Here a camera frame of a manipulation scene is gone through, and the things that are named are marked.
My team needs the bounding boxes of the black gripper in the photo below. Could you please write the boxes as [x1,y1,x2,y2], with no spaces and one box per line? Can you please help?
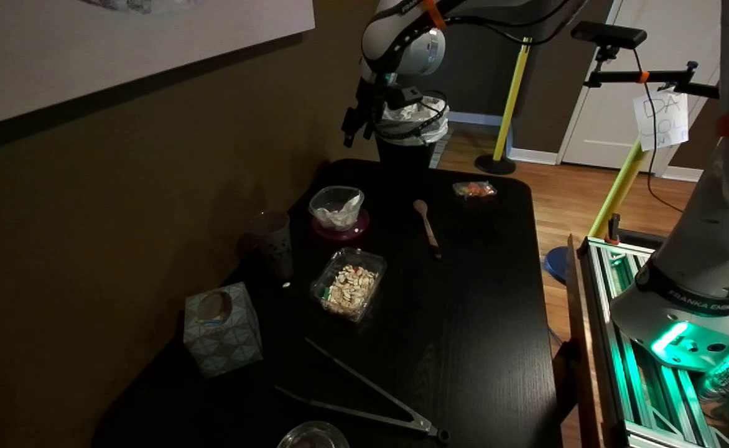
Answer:
[341,74,409,151]

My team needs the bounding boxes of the white tissue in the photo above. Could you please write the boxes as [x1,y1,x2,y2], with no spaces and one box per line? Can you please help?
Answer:
[315,194,364,229]

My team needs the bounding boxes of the patterned tissue box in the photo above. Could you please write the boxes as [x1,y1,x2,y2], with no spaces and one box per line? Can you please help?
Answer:
[183,279,266,381]

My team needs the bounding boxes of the black bin with white bag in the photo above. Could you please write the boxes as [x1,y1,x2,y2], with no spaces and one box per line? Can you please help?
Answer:
[371,91,453,174]

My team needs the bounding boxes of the wooden spoon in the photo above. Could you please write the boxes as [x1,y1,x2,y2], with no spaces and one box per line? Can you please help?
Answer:
[410,196,445,253]

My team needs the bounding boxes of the colourful snack packet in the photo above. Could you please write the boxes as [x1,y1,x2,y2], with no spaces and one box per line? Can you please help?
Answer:
[451,179,500,201]

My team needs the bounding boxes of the upright yellow pole stand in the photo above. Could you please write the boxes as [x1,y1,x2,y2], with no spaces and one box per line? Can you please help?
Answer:
[474,36,535,177]

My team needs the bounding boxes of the clear drinking glass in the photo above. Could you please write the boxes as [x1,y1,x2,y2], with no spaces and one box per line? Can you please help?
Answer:
[246,205,297,284]

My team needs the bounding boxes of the clear rectangular food container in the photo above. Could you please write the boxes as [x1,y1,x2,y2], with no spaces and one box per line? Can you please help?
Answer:
[308,244,389,326]

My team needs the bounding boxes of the white panelled door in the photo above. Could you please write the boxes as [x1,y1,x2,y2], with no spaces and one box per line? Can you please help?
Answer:
[558,0,728,174]

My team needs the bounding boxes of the blue round floor item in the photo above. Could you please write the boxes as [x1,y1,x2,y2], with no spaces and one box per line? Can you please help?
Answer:
[540,244,577,286]

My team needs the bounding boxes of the slanted yellow-green pole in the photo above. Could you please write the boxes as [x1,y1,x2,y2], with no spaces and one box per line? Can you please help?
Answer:
[587,140,652,244]

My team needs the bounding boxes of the metal tongs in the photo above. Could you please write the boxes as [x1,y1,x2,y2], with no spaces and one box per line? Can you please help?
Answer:
[272,332,449,441]

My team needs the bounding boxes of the white paper tag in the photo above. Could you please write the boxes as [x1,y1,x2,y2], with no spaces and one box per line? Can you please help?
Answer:
[631,87,691,151]

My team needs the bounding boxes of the black camera on boom stand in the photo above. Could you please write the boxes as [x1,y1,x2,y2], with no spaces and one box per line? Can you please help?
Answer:
[568,19,723,101]

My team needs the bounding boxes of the large white wall board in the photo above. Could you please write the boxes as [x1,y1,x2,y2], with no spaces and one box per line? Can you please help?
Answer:
[0,0,318,135]

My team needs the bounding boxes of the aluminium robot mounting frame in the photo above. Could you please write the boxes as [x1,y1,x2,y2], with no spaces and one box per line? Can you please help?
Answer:
[573,234,729,448]

